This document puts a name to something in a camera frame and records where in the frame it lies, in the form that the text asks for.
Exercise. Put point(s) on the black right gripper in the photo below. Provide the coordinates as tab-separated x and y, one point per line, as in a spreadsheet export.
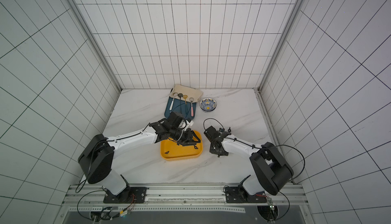
217	146

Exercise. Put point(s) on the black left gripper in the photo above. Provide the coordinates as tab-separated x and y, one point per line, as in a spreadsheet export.
188	138

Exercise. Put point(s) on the yellow plastic storage box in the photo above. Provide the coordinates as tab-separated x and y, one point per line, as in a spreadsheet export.
177	152

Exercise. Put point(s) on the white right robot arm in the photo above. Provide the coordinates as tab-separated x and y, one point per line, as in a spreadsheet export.
271	169

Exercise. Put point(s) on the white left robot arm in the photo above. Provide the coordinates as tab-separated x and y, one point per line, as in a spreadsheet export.
97	158

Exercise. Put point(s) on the dark teal tray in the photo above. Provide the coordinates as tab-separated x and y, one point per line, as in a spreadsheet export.
187	109

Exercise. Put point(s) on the beige cloth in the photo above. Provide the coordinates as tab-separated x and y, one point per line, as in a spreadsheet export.
196	94

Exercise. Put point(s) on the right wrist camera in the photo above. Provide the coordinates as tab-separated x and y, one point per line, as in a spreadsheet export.
211	134

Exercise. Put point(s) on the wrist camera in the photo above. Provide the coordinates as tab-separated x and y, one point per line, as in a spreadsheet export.
211	134
177	120

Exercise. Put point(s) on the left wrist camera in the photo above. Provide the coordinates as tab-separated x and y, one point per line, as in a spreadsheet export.
177	120

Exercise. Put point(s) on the pink handled spoon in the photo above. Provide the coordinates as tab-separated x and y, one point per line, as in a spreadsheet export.
191	99

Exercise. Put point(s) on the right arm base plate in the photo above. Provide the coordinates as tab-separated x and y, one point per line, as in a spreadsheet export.
238	194

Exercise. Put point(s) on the black handled spoon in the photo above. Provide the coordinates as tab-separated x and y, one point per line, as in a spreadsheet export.
180	95

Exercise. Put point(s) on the white handled spoon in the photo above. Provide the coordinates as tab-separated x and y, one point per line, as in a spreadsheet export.
172	101

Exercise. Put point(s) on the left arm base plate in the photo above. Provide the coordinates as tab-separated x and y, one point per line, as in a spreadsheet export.
127	196

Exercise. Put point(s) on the aluminium rail frame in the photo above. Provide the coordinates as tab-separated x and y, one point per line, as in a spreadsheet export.
189	203

